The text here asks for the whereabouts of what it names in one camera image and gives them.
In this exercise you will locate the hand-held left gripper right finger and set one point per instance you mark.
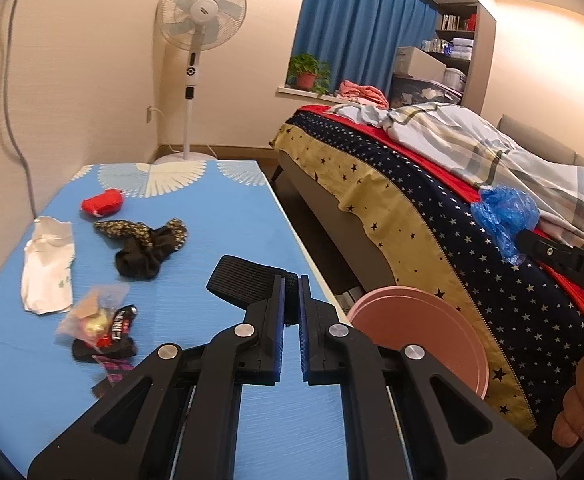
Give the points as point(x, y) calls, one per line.
point(304, 340)

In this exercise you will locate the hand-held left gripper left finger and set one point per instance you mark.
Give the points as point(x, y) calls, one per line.
point(278, 340)

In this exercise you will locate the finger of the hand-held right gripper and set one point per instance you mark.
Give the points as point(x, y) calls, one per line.
point(546, 249)

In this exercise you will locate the blue plastic bag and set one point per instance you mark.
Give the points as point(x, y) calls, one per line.
point(504, 212)

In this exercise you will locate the pink plastic bin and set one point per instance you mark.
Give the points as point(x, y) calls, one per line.
point(421, 320)

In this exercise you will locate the black gold patterned cloth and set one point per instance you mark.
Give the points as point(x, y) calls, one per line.
point(142, 255)

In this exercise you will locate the black pink wrapper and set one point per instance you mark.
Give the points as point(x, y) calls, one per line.
point(112, 372)

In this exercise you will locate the clear plastic bag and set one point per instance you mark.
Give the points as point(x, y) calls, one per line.
point(89, 315)

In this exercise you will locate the red wrapper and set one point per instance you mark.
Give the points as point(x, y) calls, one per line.
point(102, 203)

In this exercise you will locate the white paper bag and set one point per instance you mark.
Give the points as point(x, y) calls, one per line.
point(47, 270)

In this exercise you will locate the person's right hand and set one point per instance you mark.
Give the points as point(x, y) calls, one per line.
point(579, 405)

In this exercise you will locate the red blanket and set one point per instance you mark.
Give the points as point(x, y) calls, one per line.
point(579, 300)

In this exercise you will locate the bed with starry blanket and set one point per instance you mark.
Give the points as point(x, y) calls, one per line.
point(446, 270)

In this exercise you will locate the plaid light blue duvet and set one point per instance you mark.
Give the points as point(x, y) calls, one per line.
point(471, 145)

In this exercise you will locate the wooden bookshelf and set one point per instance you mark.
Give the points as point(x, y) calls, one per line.
point(486, 60)

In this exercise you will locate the clear plastic storage box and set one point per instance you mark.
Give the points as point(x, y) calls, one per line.
point(411, 92)

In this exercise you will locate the stack of white packets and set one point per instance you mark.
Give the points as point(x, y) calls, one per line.
point(446, 49)

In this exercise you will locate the beige box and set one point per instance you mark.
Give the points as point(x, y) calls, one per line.
point(419, 62)

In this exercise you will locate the pink clothes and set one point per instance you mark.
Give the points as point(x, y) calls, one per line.
point(359, 91)

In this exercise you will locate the row of books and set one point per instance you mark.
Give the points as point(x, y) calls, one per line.
point(450, 22)

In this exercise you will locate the white window sill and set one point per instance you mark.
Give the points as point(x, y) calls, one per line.
point(284, 91)

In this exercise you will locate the potted green plant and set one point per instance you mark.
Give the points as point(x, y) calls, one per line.
point(307, 80)

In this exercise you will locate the blue curtain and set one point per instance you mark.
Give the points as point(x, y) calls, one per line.
point(356, 25)

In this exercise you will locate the white standing fan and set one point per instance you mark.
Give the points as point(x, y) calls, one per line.
point(201, 10)

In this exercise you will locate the white wall socket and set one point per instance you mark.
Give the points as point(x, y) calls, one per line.
point(149, 115)

